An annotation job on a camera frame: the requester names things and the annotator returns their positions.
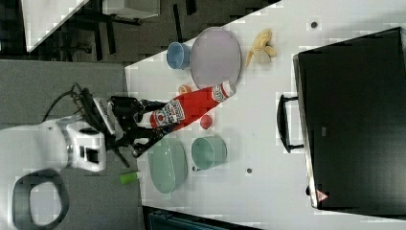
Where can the black oven door handle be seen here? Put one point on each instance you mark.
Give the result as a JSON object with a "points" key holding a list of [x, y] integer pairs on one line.
{"points": [[282, 123]]}

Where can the green marker pen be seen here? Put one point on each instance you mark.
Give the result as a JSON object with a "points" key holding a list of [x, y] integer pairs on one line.
{"points": [[129, 177]]}

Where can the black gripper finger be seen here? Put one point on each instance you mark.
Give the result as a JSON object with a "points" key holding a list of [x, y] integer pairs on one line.
{"points": [[153, 135], [152, 105]]}

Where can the green oval colander basket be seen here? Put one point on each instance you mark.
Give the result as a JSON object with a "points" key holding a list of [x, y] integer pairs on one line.
{"points": [[167, 165]]}

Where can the purple round plate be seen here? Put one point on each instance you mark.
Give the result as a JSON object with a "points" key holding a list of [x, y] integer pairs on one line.
{"points": [[215, 58]]}

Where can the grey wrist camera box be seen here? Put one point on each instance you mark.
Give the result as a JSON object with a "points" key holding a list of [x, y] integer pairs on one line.
{"points": [[105, 109]]}

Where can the black toaster oven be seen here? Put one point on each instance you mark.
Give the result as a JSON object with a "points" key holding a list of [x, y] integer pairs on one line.
{"points": [[351, 96]]}

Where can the red ketchup bottle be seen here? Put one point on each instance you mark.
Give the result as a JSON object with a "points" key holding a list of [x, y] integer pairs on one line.
{"points": [[189, 107]]}

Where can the green cup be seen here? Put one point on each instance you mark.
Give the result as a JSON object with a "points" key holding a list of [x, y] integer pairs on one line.
{"points": [[208, 152]]}

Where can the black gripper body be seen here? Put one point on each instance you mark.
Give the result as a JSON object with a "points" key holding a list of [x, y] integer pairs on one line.
{"points": [[129, 113]]}

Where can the peeled banana toy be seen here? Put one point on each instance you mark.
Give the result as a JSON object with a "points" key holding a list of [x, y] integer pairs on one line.
{"points": [[260, 50]]}

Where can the white side table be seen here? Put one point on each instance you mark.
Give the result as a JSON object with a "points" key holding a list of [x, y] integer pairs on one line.
{"points": [[42, 17]]}

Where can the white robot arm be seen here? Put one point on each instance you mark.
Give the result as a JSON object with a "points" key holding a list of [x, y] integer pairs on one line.
{"points": [[33, 193]]}

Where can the orange slice toy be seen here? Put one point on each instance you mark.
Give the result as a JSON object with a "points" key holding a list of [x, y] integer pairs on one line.
{"points": [[184, 88]]}

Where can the pink strawberry toy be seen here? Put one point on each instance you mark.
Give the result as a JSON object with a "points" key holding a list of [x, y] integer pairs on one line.
{"points": [[206, 121]]}

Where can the blue cup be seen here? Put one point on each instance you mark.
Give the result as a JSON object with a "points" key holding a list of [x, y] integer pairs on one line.
{"points": [[178, 55]]}

